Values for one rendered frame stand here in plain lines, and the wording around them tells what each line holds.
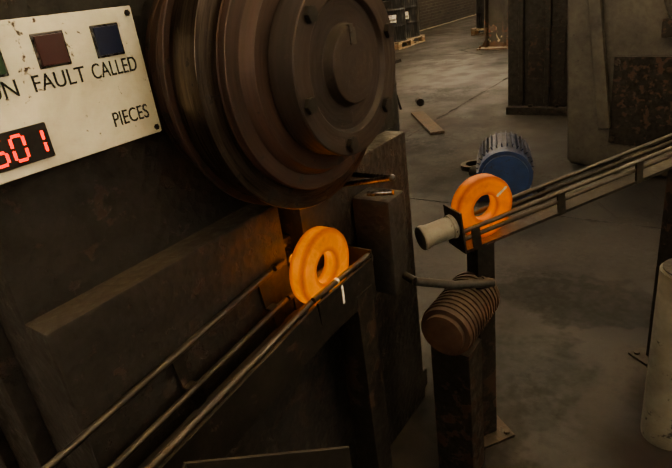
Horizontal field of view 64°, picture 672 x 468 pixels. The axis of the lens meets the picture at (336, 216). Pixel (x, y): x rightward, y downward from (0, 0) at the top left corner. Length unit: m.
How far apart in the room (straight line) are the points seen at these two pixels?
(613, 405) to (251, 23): 1.51
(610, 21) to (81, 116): 3.06
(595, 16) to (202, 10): 2.93
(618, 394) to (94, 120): 1.62
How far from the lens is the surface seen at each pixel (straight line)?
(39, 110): 0.77
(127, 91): 0.84
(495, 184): 1.32
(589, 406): 1.85
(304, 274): 0.98
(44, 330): 0.79
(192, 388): 0.92
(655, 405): 1.69
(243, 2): 0.78
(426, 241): 1.25
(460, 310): 1.27
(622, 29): 3.47
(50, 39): 0.78
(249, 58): 0.76
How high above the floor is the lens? 1.22
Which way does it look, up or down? 23 degrees down
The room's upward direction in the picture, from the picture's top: 8 degrees counter-clockwise
